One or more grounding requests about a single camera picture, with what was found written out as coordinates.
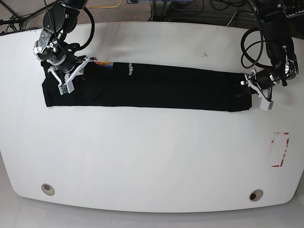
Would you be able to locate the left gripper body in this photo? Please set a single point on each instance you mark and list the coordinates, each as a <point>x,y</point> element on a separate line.
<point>261,82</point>

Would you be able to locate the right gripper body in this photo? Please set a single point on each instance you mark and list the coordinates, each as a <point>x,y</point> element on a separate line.
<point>66,72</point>

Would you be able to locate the black T-shirt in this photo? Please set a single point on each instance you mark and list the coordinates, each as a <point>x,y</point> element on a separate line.
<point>156,86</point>

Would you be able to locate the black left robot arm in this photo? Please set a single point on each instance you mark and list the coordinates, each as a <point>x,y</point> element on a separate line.
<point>276,62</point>

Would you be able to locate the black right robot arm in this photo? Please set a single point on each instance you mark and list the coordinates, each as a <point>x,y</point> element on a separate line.
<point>59,20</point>

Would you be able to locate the red tape marking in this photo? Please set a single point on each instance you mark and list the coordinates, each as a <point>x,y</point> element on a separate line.
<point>278,149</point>

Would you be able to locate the black tripod stand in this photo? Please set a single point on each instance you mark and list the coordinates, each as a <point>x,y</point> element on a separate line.
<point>17,23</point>

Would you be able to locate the white power strip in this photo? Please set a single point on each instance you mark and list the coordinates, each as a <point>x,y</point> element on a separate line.
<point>294,12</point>

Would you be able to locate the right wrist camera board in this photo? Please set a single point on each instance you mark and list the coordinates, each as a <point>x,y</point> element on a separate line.
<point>63,89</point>

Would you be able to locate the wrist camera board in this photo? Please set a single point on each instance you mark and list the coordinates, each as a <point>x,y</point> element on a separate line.
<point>266,105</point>
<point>63,89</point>

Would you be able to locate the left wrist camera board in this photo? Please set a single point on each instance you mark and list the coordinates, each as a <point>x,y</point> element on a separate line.
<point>266,105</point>

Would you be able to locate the right table cable grommet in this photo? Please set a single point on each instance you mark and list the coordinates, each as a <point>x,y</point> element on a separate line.
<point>256,195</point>

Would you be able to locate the table cable grommet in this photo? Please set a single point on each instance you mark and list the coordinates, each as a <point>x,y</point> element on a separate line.
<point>256,195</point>
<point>47,189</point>

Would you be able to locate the left table cable grommet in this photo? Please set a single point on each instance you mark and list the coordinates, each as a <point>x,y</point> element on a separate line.
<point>47,189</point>

